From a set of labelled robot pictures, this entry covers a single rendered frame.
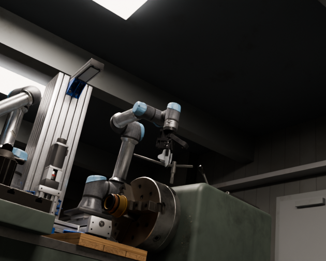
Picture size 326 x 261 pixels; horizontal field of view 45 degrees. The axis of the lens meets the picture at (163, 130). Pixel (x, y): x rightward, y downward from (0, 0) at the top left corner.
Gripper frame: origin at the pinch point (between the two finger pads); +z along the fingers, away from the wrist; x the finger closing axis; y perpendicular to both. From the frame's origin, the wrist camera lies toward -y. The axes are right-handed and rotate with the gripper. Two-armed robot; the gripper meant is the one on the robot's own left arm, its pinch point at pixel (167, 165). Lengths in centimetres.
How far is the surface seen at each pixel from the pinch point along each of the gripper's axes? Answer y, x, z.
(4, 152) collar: 36, 74, 25
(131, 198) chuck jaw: 5.1, 25.2, 25.0
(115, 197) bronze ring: 6.9, 37.9, 28.4
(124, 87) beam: 122, -163, -146
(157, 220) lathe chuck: -10.5, 31.5, 34.8
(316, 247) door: -85, -269, -14
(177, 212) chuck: -15.9, 22.8, 28.6
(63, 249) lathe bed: 6, 67, 54
